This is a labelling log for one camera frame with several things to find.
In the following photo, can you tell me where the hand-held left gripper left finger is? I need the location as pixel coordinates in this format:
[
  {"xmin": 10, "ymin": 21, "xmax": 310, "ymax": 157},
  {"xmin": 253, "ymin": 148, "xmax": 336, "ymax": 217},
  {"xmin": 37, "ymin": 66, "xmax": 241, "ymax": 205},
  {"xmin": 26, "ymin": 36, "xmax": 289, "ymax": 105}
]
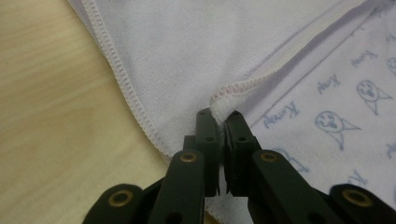
[{"xmin": 183, "ymin": 107, "xmax": 224, "ymax": 198}]

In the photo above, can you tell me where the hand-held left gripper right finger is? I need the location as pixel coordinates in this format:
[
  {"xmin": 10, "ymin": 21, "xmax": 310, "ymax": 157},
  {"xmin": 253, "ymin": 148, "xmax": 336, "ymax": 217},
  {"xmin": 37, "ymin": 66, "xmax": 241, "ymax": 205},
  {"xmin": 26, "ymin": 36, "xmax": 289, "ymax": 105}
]
[{"xmin": 223, "ymin": 109, "xmax": 262, "ymax": 198}]

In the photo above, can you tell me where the white printed towel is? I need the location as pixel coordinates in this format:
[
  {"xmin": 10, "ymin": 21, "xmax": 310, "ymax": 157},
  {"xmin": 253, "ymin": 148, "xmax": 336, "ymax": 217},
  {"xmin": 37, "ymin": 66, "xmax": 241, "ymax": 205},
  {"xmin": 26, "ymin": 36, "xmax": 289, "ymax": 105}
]
[{"xmin": 66, "ymin": 0, "xmax": 396, "ymax": 224}]

